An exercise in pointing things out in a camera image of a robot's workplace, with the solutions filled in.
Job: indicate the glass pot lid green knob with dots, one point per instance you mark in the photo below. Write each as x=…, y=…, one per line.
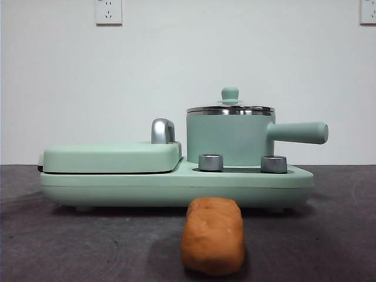
x=230, y=94

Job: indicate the brown potato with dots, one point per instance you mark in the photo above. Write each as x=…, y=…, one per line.
x=213, y=235

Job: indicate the silver control knob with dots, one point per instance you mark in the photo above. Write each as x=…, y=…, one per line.
x=210, y=162
x=273, y=164

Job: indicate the mint green breakfast machine base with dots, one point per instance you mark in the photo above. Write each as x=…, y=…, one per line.
x=176, y=188

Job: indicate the white wall socket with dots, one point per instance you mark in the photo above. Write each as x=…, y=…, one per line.
x=108, y=13
x=368, y=11

